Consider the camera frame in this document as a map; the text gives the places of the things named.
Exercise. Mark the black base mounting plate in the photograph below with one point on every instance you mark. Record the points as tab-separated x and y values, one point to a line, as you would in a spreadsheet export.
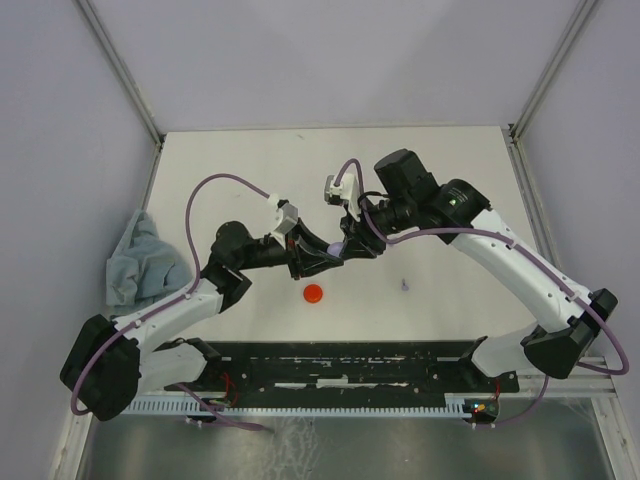
438	366

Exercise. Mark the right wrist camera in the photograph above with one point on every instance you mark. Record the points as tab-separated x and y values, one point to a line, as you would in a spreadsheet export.
344	194

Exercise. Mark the white slotted cable duct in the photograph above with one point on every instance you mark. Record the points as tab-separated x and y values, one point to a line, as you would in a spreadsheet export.
348	402

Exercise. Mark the purple earbud charging case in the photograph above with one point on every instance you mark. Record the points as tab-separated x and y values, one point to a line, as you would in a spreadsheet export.
335	249

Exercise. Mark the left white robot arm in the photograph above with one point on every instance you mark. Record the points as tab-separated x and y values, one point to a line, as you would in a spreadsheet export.
112	361

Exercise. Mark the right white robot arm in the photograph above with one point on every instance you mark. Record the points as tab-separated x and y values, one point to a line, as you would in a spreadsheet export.
568	317

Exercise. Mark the blue-grey cloth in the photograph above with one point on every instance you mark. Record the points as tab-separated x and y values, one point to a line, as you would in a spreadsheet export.
143	269

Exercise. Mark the aluminium frame post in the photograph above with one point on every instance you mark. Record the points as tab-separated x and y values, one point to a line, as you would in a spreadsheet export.
98	28
577	24

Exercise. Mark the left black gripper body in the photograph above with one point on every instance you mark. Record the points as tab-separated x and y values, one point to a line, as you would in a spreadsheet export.
297	260

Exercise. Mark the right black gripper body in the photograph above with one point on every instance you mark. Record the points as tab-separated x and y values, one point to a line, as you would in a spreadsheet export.
362	231

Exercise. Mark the red earbud charging case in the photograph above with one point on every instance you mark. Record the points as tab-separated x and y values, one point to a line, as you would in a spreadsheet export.
313	293

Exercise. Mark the right aluminium frame post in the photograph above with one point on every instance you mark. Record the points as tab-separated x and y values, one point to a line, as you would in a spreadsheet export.
577	24

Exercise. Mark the left aluminium frame post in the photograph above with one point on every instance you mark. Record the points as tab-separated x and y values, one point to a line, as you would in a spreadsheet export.
98	28

